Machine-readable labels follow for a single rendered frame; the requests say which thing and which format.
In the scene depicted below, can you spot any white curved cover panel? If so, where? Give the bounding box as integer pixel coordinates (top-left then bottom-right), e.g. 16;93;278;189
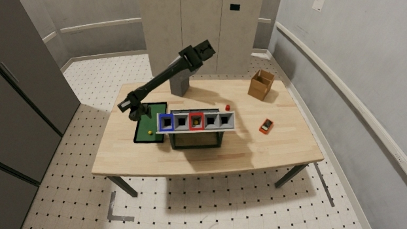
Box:
156;108;237;133

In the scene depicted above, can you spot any green tray with black rim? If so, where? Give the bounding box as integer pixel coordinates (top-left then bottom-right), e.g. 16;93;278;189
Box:
133;101;167;143

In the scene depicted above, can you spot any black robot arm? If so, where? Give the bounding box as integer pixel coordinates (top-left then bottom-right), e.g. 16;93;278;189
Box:
117;39;216;122

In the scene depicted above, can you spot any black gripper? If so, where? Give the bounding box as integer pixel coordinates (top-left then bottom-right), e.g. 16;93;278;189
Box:
139;104;152;120

